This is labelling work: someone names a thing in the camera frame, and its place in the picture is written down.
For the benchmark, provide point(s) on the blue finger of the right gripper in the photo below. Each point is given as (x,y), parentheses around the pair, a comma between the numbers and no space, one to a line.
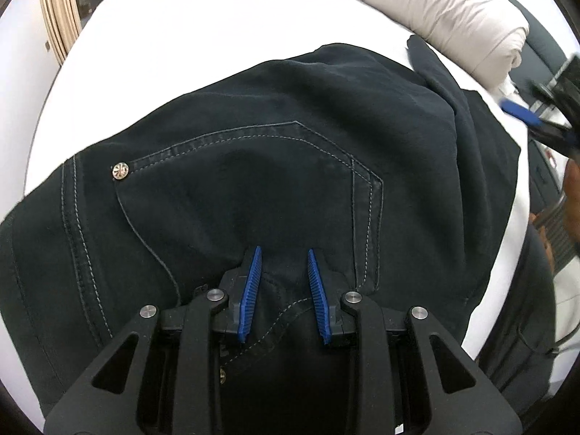
(521,113)

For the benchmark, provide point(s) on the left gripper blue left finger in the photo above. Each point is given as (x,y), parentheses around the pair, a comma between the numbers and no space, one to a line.
(244,293)

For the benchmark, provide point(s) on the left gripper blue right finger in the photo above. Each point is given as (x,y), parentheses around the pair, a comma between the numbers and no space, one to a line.
(325,295)

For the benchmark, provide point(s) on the black denim pants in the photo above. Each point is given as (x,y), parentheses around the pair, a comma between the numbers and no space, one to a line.
(398,178)

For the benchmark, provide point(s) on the person's right hand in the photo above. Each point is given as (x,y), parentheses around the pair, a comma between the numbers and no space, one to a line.
(571,189)

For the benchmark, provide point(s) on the dark grey headboard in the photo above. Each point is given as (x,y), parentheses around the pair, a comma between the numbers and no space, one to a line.
(541,55)

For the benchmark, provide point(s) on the rolled beige duvet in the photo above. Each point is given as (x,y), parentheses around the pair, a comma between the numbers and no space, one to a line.
(485,38)

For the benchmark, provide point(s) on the white bed mattress sheet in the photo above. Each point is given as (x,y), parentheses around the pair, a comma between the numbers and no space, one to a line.
(162,373)

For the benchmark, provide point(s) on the beige left curtain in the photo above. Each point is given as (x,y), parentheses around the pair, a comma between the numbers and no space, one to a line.
(63,26)

